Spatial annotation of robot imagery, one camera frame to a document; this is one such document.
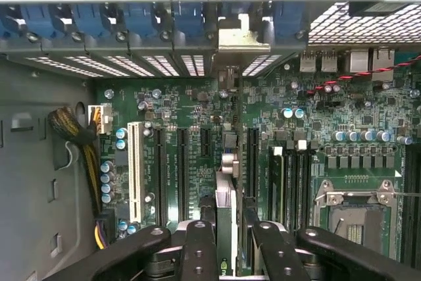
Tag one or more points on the long black expansion slot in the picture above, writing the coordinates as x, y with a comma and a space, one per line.
253, 162
161, 175
183, 175

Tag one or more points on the black RAM slot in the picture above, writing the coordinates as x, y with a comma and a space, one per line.
289, 189
308, 189
417, 228
408, 228
300, 189

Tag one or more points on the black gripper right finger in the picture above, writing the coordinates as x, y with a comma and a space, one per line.
276, 254

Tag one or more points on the green motherboard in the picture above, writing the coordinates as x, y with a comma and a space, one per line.
329, 119

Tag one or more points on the metal USB port block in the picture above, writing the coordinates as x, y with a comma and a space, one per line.
329, 62
308, 62

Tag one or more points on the open black PC case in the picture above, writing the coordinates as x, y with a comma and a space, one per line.
98, 49

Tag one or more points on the short black expansion slot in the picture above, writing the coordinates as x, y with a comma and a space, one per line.
206, 143

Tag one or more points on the thin metal locking lever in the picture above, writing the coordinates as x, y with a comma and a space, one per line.
408, 194

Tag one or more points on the white PCI expansion slot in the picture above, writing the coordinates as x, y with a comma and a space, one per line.
135, 172

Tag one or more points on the white power connector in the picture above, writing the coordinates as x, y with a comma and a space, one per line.
103, 119

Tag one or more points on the metal ethernet port block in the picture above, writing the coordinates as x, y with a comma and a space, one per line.
383, 64
359, 62

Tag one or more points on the blue slot cover clip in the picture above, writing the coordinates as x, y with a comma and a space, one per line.
36, 17
286, 17
139, 17
4, 31
87, 17
188, 17

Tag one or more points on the perforated metal slot cover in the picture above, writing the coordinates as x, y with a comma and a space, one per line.
261, 64
192, 65
98, 66
65, 67
131, 66
161, 65

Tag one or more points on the CPU socket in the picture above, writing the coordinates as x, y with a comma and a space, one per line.
355, 225

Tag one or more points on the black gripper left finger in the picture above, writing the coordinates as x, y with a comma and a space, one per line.
200, 251

